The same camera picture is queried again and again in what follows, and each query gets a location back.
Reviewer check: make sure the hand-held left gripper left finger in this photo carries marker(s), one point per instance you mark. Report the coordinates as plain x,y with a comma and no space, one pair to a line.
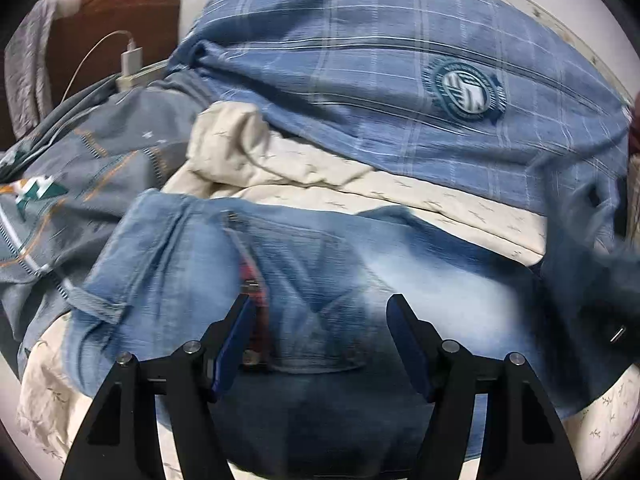
234,350

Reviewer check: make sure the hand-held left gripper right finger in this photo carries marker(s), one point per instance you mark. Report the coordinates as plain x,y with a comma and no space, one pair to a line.
407,350

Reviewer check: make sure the light blue denim pants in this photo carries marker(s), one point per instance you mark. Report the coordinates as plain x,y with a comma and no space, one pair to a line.
325,280

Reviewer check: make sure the cream leaf-print bedsheet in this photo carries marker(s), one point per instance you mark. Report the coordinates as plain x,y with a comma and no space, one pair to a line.
300,170

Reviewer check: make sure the grey patterned garment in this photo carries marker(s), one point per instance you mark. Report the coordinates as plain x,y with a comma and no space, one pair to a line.
100,160

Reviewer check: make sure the white power strip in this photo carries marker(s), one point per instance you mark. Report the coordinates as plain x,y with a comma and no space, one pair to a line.
135,81

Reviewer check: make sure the blue plaid shirt with badge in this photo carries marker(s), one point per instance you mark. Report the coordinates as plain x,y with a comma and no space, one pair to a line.
375,60

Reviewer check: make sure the white charger plug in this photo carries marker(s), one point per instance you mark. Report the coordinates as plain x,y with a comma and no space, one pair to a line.
132,60

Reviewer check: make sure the grey striped cloth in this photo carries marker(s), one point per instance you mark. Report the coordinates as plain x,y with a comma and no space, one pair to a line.
30,70

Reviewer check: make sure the brown headboard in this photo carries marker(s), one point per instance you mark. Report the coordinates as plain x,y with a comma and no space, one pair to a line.
100,20

